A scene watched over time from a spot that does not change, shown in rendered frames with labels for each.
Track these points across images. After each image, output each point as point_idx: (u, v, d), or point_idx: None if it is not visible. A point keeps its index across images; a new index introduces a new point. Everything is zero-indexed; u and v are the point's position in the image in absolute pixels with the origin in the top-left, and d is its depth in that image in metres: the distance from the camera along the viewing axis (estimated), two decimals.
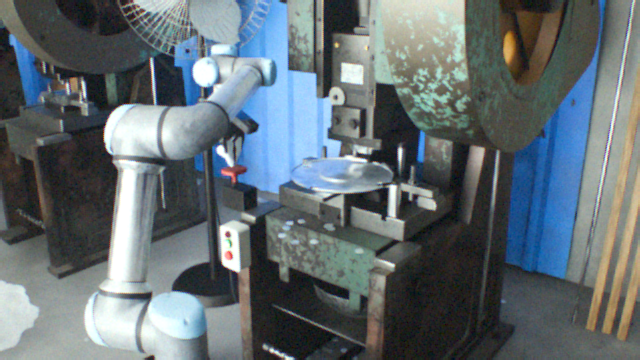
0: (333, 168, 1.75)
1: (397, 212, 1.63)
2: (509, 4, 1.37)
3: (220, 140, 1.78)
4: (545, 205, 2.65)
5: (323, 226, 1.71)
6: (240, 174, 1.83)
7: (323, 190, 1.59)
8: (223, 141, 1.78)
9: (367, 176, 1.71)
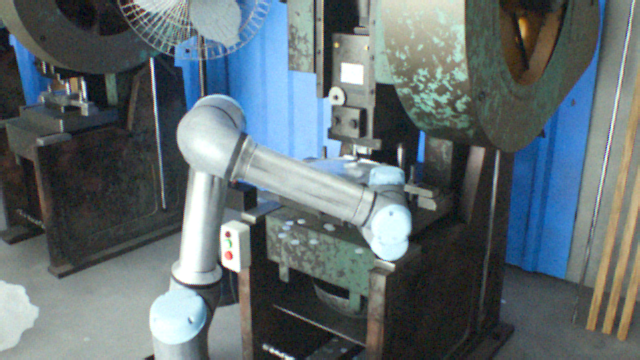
0: (330, 169, 1.75)
1: None
2: None
3: None
4: (545, 205, 2.65)
5: (323, 226, 1.71)
6: None
7: None
8: None
9: (367, 173, 1.73)
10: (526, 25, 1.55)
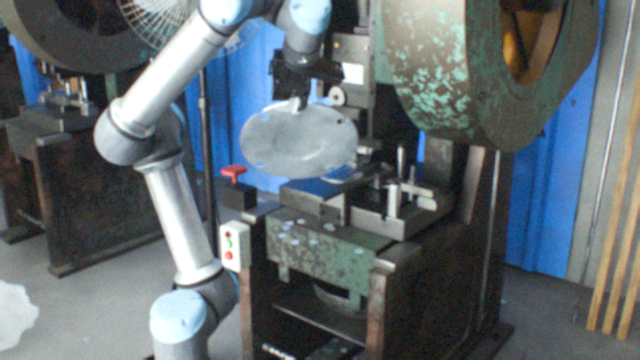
0: (290, 151, 1.51)
1: (397, 212, 1.63)
2: (509, 4, 1.37)
3: (301, 105, 1.29)
4: (545, 205, 2.65)
5: (323, 226, 1.71)
6: (240, 174, 1.83)
7: (275, 105, 1.37)
8: (306, 105, 1.29)
9: (328, 139, 1.47)
10: None
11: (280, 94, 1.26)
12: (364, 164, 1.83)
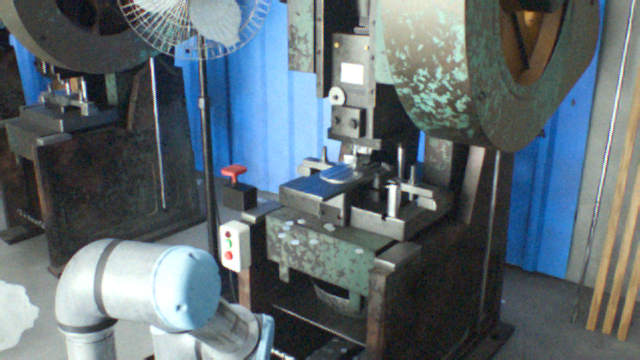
0: None
1: (397, 212, 1.63)
2: None
3: None
4: (545, 205, 2.65)
5: (323, 226, 1.71)
6: (240, 174, 1.83)
7: None
8: None
9: None
10: None
11: None
12: (364, 164, 1.83)
